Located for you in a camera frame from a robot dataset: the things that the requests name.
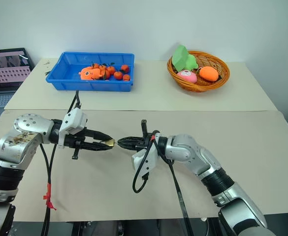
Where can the small orange tangerine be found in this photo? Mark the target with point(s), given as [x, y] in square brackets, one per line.
[126, 78]
[102, 67]
[106, 75]
[125, 68]
[118, 75]
[111, 69]
[95, 66]

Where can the blue plastic bin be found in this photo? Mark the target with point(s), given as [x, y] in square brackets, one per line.
[62, 79]

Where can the orange wicker basket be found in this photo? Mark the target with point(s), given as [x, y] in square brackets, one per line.
[198, 86]

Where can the pink round toy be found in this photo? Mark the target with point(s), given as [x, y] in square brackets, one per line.
[187, 76]

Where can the small metal key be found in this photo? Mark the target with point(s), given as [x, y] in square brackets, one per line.
[116, 143]

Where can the light green foam toy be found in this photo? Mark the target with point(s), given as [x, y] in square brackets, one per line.
[192, 62]

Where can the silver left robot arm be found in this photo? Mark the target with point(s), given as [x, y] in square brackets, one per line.
[23, 145]

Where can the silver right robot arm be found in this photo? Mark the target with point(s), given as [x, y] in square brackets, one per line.
[183, 150]

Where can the dark green foam block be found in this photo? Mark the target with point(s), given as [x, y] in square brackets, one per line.
[180, 57]

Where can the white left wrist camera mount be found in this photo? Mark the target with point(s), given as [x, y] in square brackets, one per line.
[74, 120]

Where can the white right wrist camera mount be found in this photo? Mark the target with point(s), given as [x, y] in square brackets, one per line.
[146, 161]

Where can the open grey laptop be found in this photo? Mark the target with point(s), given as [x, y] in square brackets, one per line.
[6, 71]

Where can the orange plush toy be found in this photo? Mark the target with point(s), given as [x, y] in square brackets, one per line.
[89, 73]

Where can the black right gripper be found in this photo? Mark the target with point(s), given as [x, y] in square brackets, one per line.
[145, 142]

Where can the orange mango toy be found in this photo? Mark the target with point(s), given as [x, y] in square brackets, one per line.
[208, 73]

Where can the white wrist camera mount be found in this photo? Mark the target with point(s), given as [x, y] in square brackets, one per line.
[146, 161]
[74, 120]

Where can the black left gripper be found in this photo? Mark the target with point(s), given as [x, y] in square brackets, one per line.
[72, 142]

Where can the brass padlock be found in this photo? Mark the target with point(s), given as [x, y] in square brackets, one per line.
[110, 143]

